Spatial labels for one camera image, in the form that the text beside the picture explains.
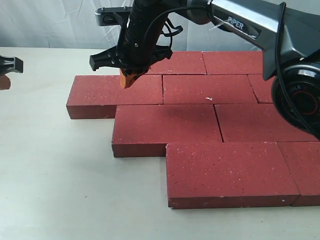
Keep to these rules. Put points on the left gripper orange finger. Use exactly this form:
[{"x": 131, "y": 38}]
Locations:
[{"x": 5, "y": 83}]

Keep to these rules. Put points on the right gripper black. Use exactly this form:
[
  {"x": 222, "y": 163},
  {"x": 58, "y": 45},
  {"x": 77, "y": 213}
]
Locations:
[{"x": 137, "y": 48}]

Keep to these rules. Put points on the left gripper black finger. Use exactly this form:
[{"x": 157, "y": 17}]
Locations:
[{"x": 11, "y": 64}]

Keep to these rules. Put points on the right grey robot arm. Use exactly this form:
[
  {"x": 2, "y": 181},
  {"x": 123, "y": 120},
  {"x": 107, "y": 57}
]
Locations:
[{"x": 288, "y": 39}]

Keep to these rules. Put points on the back left base brick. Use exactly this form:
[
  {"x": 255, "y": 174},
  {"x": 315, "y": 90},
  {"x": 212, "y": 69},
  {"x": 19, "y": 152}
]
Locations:
[{"x": 180, "y": 63}]

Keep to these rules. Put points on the base brick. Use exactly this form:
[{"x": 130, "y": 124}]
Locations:
[
  {"x": 233, "y": 62},
  {"x": 303, "y": 160},
  {"x": 228, "y": 175},
  {"x": 180, "y": 63}
]

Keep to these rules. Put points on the back right base brick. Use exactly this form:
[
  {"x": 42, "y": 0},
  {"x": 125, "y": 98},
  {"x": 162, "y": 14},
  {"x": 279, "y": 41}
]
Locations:
[{"x": 233, "y": 62}]

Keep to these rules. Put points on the middle row red brick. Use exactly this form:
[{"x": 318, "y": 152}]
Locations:
[{"x": 256, "y": 122}]

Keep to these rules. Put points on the front left base brick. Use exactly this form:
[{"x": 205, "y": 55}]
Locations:
[{"x": 228, "y": 175}]

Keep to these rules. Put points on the front right base brick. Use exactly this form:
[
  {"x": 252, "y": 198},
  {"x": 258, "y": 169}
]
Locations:
[{"x": 303, "y": 160}]

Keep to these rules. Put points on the blue-grey backdrop cloth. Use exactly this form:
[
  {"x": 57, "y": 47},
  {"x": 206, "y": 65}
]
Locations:
[{"x": 72, "y": 24}]

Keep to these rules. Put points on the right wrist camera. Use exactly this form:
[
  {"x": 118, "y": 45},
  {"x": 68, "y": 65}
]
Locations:
[{"x": 112, "y": 16}]

